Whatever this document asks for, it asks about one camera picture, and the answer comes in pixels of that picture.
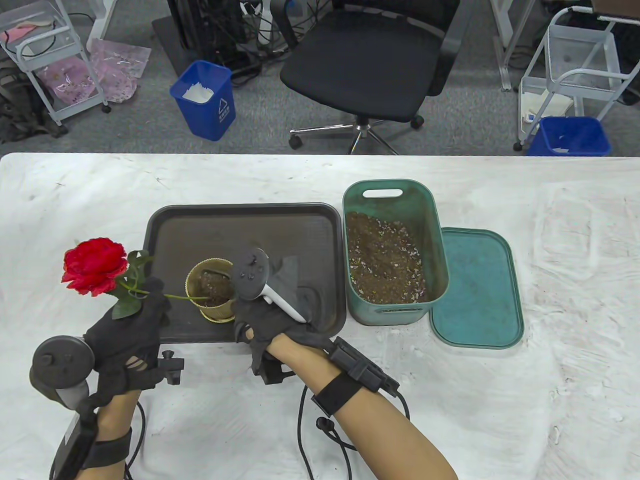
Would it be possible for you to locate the white rolling cart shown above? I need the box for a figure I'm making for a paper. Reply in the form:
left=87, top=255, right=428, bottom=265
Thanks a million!
left=514, top=7, right=640, bottom=151
left=0, top=0, right=112, bottom=127

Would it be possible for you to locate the black mount bracket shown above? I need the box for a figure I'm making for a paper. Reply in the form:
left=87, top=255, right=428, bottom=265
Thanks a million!
left=160, top=350, right=186, bottom=386
left=260, top=356, right=297, bottom=386

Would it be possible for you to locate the plain blue waste bin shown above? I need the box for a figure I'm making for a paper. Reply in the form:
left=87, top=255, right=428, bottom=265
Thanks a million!
left=527, top=116, right=612, bottom=157

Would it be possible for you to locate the pink plastic bag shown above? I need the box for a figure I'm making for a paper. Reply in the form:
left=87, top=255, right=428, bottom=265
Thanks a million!
left=37, top=55, right=96, bottom=106
left=89, top=39, right=152, bottom=103

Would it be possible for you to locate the white handled grey controller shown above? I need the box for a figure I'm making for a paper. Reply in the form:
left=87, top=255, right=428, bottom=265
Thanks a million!
left=230, top=247, right=313, bottom=323

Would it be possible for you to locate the black wrist strap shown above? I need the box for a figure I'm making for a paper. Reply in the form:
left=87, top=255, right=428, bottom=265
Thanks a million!
left=311, top=372, right=363, bottom=416
left=82, top=427, right=133, bottom=470

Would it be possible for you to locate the gold ribbed flower pot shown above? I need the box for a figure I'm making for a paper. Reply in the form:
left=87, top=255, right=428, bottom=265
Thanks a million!
left=185, top=258, right=238, bottom=323

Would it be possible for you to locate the brown potting mix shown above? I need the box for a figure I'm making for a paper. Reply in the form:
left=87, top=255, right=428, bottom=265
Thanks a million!
left=197, top=274, right=235, bottom=307
left=346, top=211, right=427, bottom=304

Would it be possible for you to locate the dark backpack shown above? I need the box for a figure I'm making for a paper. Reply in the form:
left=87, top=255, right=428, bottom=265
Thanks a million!
left=0, top=57, right=68, bottom=143

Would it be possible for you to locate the dark brown plastic tray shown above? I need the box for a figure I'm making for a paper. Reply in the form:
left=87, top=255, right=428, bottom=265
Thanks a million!
left=132, top=202, right=348, bottom=345

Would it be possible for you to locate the black office chair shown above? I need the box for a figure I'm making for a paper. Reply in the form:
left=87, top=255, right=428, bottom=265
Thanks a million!
left=270, top=0, right=473, bottom=155

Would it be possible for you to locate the teal plastic storage bin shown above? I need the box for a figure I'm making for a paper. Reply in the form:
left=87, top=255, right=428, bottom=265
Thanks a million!
left=342, top=179, right=450, bottom=327

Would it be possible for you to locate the white crumpled paper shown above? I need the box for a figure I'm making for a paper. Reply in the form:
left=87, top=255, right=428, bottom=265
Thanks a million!
left=181, top=82, right=216, bottom=103

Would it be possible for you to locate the white desk leg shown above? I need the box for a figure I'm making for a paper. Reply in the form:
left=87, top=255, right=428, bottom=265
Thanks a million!
left=490, top=0, right=536, bottom=91

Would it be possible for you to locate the person's right forearm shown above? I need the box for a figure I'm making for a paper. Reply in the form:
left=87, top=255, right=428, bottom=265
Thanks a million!
left=265, top=332, right=458, bottom=480

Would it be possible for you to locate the person's left hand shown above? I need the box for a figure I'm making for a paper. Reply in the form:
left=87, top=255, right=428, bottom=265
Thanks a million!
left=82, top=276, right=173, bottom=408

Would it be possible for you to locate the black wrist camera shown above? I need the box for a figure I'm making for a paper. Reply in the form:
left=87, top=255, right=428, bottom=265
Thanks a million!
left=328, top=336, right=401, bottom=398

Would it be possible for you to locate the white power strip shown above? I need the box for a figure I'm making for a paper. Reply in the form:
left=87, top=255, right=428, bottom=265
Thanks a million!
left=240, top=0, right=273, bottom=48

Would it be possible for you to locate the red artificial rose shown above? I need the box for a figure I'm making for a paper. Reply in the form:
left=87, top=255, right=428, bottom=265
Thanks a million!
left=61, top=238, right=221, bottom=321

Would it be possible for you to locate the black cable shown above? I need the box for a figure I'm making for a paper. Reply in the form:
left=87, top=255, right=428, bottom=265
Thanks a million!
left=297, top=385, right=411, bottom=480
left=123, top=402, right=146, bottom=480

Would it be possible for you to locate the person's right hand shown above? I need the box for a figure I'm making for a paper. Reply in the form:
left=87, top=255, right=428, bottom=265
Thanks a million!
left=232, top=295, right=333, bottom=376

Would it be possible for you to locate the teal plastic bin lid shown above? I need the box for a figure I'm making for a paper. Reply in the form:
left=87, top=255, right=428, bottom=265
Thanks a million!
left=431, top=227, right=525, bottom=350

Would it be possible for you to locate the black computer tower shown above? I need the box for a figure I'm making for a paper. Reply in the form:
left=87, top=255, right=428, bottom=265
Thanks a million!
left=167, top=0, right=251, bottom=66

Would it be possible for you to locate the grey wrist camera with label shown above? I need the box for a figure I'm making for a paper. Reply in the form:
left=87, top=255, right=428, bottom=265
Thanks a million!
left=48, top=412, right=98, bottom=480

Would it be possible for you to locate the dark grey handheld controller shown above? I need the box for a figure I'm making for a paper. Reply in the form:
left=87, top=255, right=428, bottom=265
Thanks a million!
left=29, top=336, right=96, bottom=408

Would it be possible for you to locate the blue bin with white symbol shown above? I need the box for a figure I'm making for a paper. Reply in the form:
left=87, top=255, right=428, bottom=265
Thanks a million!
left=169, top=60, right=237, bottom=142

